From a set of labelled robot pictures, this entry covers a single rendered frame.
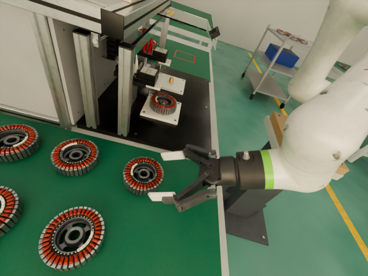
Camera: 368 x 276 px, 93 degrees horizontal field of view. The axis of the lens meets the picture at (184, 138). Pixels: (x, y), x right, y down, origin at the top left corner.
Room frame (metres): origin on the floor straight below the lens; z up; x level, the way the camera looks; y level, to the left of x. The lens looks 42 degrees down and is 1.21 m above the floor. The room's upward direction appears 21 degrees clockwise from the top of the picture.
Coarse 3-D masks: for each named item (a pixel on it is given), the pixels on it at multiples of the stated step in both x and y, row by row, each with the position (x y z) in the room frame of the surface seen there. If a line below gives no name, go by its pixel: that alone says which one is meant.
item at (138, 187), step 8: (136, 160) 0.30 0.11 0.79; (144, 160) 0.31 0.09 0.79; (152, 160) 0.32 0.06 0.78; (128, 168) 0.27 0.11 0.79; (136, 168) 0.29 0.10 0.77; (144, 168) 0.30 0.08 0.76; (152, 168) 0.30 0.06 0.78; (160, 168) 0.31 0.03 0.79; (128, 176) 0.25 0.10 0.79; (160, 176) 0.28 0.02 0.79; (128, 184) 0.23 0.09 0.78; (136, 184) 0.23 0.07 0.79; (144, 184) 0.24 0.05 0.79; (152, 184) 0.25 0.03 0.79; (160, 184) 0.27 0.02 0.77; (136, 192) 0.22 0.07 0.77; (144, 192) 0.23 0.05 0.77
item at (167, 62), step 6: (156, 48) 0.83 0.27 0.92; (162, 48) 0.86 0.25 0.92; (138, 54) 0.78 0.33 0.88; (144, 54) 0.79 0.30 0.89; (150, 54) 0.80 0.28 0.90; (156, 54) 0.80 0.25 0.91; (162, 54) 0.80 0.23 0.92; (144, 60) 0.79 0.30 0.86; (156, 60) 0.80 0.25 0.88; (162, 60) 0.80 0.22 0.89; (168, 60) 0.85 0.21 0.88
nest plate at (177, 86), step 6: (162, 78) 0.85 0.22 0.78; (168, 78) 0.87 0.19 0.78; (174, 78) 0.90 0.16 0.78; (180, 78) 0.92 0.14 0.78; (162, 84) 0.79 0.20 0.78; (168, 84) 0.81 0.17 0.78; (174, 84) 0.83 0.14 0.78; (180, 84) 0.86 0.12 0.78; (168, 90) 0.77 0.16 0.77; (174, 90) 0.77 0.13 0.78; (180, 90) 0.79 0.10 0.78
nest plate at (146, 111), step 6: (150, 96) 0.65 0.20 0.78; (144, 108) 0.55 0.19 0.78; (150, 108) 0.57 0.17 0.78; (144, 114) 0.52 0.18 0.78; (150, 114) 0.53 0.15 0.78; (156, 114) 0.54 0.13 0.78; (162, 114) 0.56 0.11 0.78; (174, 114) 0.59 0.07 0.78; (162, 120) 0.53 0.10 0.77; (168, 120) 0.54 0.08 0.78; (174, 120) 0.55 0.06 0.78
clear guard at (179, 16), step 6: (168, 6) 1.01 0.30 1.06; (162, 12) 0.82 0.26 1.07; (180, 12) 0.97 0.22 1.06; (168, 18) 0.78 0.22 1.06; (174, 18) 0.80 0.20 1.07; (180, 18) 0.84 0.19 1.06; (186, 18) 0.88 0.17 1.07; (192, 18) 0.94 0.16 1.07; (198, 18) 0.99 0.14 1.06; (186, 24) 0.79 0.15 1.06; (192, 24) 0.81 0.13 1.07; (198, 24) 0.86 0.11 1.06; (204, 24) 0.90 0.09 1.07; (204, 30) 0.81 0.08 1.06; (210, 30) 0.95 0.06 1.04; (210, 36) 0.81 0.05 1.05
